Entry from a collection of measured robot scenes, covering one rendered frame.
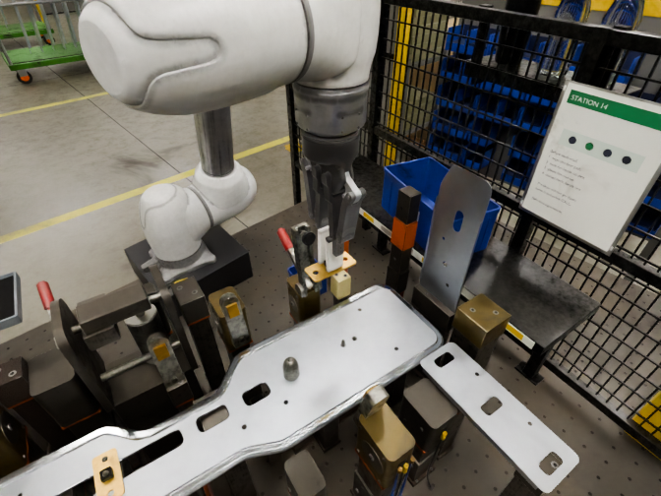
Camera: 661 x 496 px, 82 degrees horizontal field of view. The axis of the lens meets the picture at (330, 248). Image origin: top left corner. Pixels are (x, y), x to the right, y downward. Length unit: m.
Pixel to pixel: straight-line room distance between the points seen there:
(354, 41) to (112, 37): 0.22
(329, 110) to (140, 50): 0.21
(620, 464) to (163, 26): 1.24
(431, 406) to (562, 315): 0.37
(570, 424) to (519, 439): 0.45
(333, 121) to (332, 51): 0.08
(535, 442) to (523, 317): 0.26
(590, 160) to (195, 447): 0.94
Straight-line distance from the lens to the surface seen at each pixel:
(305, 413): 0.77
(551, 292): 1.04
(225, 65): 0.34
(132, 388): 0.92
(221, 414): 0.81
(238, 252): 1.38
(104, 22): 0.34
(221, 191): 1.26
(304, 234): 0.77
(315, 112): 0.46
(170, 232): 1.25
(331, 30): 0.41
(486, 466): 1.11
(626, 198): 0.96
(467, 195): 0.78
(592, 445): 1.25
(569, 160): 0.99
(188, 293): 0.83
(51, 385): 0.85
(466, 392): 0.83
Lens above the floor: 1.68
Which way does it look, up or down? 40 degrees down
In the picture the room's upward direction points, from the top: straight up
